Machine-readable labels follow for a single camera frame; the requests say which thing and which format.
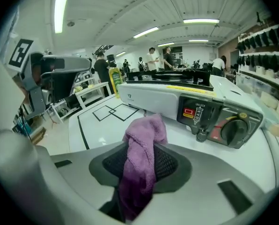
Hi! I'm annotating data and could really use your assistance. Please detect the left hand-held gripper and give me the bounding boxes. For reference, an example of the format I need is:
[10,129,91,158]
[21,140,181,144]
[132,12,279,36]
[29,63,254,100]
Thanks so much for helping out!
[7,38,92,120]

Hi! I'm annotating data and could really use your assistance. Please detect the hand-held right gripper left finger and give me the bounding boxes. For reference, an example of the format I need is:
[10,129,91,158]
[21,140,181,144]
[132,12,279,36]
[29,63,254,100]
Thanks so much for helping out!
[50,141,129,221]

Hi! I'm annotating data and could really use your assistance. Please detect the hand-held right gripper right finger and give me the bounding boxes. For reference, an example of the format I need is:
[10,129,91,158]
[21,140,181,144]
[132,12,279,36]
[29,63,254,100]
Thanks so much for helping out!
[132,143,279,225]

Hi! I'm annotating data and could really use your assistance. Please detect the purple cloth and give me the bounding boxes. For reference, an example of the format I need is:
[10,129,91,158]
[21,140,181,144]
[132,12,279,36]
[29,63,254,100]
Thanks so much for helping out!
[118,113,169,221]

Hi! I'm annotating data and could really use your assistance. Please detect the white portable stove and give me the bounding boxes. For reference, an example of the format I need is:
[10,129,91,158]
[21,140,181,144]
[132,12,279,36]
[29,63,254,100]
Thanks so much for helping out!
[118,69,264,150]

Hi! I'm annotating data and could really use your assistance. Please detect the white side table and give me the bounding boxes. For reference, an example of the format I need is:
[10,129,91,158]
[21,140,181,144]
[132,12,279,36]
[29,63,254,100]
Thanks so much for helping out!
[74,81,112,110]

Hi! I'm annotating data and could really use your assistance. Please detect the yellow oil bottle green label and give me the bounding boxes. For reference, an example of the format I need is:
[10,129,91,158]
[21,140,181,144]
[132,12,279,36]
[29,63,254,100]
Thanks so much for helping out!
[108,66,125,99]

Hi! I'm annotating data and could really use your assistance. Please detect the row of clear storage bins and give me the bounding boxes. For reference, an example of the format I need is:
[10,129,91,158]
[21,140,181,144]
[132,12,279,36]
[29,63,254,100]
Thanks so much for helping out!
[235,72,279,124]

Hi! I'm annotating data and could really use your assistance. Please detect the white wire rack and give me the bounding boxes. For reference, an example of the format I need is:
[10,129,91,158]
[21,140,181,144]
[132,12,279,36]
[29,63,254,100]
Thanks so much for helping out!
[45,97,82,124]

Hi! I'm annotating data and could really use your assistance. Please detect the wall shelves with black items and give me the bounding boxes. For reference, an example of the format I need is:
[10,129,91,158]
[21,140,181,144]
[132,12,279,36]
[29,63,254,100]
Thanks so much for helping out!
[235,23,279,80]

